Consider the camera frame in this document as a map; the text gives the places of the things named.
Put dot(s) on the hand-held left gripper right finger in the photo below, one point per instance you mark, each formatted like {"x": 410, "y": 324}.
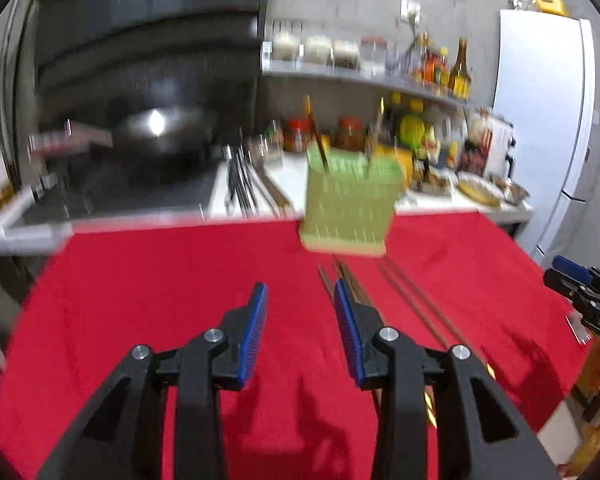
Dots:
{"x": 346, "y": 332}

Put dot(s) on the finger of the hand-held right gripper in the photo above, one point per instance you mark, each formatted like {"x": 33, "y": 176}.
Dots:
{"x": 570, "y": 265}
{"x": 567, "y": 285}

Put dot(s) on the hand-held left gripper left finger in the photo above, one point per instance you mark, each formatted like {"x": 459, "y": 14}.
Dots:
{"x": 256, "y": 332}

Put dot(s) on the wooden chopstick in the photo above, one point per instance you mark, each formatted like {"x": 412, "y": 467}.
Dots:
{"x": 317, "y": 135}
{"x": 432, "y": 305}
{"x": 352, "y": 282}
{"x": 415, "y": 300}
{"x": 326, "y": 282}

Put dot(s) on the green plastic utensil holder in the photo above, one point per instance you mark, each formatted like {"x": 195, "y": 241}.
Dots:
{"x": 350, "y": 200}

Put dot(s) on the bundle of metal utensils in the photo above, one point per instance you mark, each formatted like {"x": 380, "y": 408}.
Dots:
{"x": 240, "y": 180}

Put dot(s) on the red table cloth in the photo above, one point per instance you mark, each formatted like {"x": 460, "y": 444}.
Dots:
{"x": 155, "y": 285}

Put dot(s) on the plate of food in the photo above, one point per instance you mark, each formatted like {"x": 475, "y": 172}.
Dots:
{"x": 479, "y": 189}

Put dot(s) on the white refrigerator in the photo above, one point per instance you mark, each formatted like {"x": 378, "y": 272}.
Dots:
{"x": 550, "y": 125}

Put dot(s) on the black cooktop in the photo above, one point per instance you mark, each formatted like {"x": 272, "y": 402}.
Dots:
{"x": 130, "y": 195}

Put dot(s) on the large red-lid sauce jar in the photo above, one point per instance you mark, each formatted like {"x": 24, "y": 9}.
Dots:
{"x": 350, "y": 134}

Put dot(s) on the small red-lid sauce jar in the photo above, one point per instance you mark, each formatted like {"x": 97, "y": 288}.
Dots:
{"x": 298, "y": 136}

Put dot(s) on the green plastic bottle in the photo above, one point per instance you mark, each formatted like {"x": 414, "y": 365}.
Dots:
{"x": 411, "y": 127}

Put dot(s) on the steel wok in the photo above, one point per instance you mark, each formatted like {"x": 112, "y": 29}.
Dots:
{"x": 165, "y": 132}

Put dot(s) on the tall brown glass bottle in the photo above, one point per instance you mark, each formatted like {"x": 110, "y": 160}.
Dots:
{"x": 461, "y": 72}

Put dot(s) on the orange plastic bottle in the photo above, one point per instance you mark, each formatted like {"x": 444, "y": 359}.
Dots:
{"x": 435, "y": 72}

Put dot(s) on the yellow box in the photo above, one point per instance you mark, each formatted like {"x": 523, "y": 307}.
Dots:
{"x": 550, "y": 4}

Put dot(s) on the clear spice jar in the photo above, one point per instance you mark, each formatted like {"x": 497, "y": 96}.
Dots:
{"x": 286, "y": 49}
{"x": 346, "y": 55}
{"x": 318, "y": 51}

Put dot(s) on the red-lid glass jar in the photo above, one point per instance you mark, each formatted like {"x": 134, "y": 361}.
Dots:
{"x": 374, "y": 55}

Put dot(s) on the black range hood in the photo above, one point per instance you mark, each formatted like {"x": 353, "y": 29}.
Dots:
{"x": 145, "y": 20}

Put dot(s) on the white wall shelf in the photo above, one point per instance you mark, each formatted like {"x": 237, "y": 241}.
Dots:
{"x": 340, "y": 76}

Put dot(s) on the white wall socket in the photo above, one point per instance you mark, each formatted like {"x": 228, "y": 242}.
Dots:
{"x": 410, "y": 11}

